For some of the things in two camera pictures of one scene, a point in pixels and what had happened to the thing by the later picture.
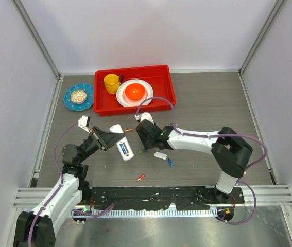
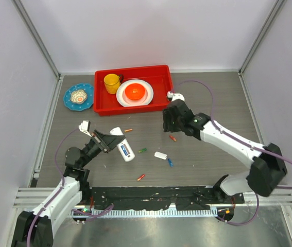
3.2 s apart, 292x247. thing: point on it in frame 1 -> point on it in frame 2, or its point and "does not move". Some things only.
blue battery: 123,149 does not move
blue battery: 170,162 does not move
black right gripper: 147,144 -> 167,125
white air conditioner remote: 123,144 does not move
